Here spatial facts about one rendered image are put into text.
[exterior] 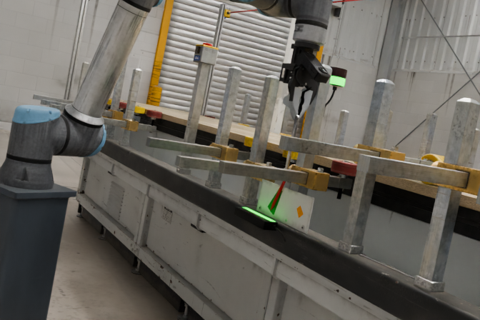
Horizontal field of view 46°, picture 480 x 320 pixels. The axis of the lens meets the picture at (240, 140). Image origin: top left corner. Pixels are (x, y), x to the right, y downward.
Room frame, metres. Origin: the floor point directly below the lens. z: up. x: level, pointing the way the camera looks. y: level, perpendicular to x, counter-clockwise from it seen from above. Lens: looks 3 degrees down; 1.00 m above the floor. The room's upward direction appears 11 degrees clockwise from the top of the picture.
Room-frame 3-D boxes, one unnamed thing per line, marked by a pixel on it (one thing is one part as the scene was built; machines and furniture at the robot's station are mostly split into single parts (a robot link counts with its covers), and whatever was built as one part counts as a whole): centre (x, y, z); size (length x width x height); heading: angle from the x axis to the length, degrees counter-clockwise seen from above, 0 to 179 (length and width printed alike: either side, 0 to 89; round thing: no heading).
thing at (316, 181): (1.59, -0.21, 0.85); 0.13 x 0.06 x 0.05; 31
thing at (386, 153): (1.38, -0.34, 0.95); 0.13 x 0.06 x 0.05; 31
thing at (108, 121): (2.82, 0.63, 0.81); 0.43 x 0.03 x 0.04; 121
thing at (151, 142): (1.96, 0.11, 0.83); 0.43 x 0.03 x 0.04; 121
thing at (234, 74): (2.04, 0.06, 0.91); 0.03 x 0.03 x 0.48; 31
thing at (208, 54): (2.26, 0.20, 1.18); 0.07 x 0.07 x 0.08; 31
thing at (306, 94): (1.58, -0.14, 1.04); 0.06 x 0.03 x 0.09; 31
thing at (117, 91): (3.11, 0.72, 0.92); 0.03 x 0.03 x 0.48; 31
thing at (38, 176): (1.94, 0.71, 0.65); 0.19 x 0.19 x 0.10
